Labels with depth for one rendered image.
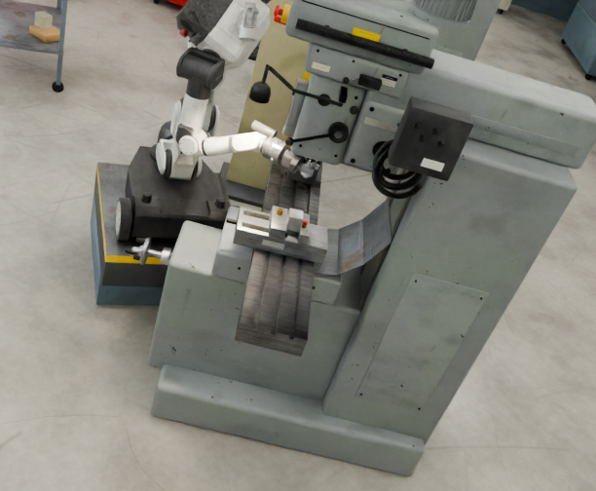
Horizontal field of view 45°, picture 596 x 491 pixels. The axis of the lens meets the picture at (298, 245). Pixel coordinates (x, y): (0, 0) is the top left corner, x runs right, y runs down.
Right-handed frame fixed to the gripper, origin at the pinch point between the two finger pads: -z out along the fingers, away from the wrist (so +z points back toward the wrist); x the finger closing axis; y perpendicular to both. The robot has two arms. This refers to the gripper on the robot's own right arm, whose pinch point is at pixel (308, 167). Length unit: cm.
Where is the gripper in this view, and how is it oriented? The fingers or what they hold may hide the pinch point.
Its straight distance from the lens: 270.3
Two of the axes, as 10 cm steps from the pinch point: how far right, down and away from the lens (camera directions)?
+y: -2.8, 7.7, 5.7
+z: -8.7, -4.6, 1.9
